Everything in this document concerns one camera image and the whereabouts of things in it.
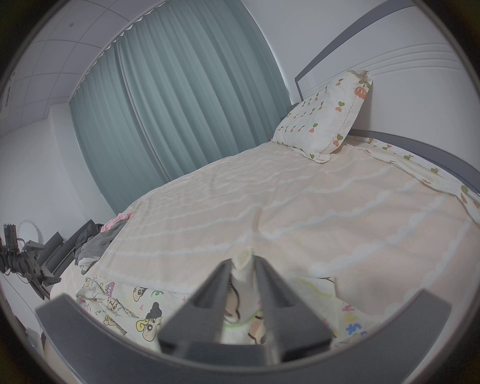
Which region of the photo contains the pink garment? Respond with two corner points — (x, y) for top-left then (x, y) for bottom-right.
(102, 212), (134, 231)

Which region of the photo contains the white printed pillow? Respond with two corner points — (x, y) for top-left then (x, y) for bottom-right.
(272, 69), (374, 164)

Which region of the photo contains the black garment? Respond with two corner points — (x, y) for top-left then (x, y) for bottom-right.
(73, 223), (106, 256)

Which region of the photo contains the white ceiling air vent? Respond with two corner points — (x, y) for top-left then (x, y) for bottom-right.
(0, 73), (17, 117)

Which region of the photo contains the white printed pyjama top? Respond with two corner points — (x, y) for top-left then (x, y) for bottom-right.
(75, 247), (372, 353)

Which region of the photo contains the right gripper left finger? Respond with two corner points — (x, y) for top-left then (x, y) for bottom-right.
(157, 259), (235, 355)

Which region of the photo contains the blue-green curtain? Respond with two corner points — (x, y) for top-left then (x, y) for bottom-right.
(68, 0), (291, 214)

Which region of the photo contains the bed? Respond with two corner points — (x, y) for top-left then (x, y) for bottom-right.
(49, 0), (480, 340)

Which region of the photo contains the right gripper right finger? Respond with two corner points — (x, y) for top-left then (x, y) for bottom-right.
(253, 257), (334, 364)

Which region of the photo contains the grey garment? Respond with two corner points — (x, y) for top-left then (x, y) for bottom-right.
(77, 225), (122, 272)

